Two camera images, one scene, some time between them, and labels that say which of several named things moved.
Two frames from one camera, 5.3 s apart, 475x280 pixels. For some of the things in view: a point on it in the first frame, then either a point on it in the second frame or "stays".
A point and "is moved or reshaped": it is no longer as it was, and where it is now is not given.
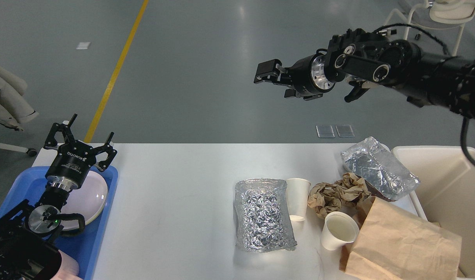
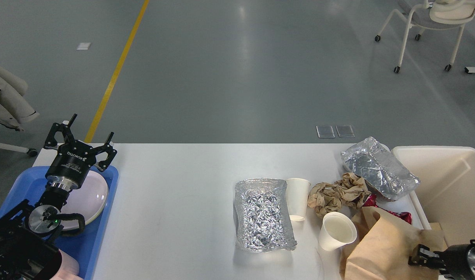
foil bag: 265,219 stays
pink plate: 88,200 stays
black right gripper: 308,77 -> 463,261
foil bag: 370,160 stays
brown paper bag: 391,243 is moved or reshaped
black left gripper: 69,167 stays
